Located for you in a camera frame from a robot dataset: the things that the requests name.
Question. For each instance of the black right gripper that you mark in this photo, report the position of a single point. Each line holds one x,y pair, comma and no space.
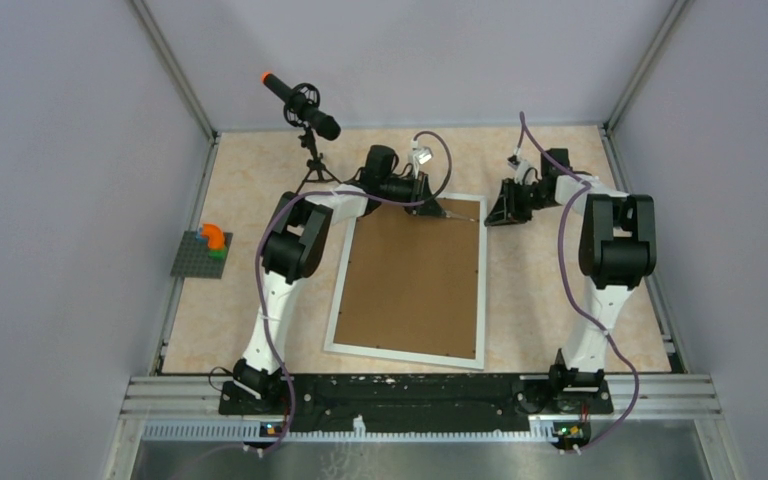
505,211

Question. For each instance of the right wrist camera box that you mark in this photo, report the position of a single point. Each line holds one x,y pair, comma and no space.
524,171

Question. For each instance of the brown frame backing board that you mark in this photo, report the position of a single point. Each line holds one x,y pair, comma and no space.
410,278

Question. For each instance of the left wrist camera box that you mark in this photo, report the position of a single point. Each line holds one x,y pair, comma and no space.
420,155

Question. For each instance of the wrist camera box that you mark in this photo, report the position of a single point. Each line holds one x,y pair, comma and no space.
524,171
420,155

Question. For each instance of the aluminium front rail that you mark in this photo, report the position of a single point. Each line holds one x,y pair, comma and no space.
185,407

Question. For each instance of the grey lego baseplate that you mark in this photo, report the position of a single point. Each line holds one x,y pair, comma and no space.
194,259

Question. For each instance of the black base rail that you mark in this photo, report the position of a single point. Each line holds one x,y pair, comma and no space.
414,403

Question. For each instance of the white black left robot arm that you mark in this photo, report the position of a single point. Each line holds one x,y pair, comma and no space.
292,247

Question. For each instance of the black microphone orange tip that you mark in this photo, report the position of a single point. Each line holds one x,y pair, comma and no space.
301,107

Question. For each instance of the orange curved toy block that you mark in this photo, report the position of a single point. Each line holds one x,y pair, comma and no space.
214,236

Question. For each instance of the black microphone tripod stand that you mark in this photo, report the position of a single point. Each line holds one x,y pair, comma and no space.
317,171

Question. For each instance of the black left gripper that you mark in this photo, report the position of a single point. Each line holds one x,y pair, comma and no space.
421,192

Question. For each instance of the green toy block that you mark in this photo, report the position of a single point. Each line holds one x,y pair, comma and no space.
219,253

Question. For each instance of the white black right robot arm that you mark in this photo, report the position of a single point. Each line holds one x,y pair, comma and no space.
617,251

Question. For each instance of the silver screwdriver tool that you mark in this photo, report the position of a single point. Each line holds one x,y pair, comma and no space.
457,216

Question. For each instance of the white picture frame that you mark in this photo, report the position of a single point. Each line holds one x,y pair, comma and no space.
483,278

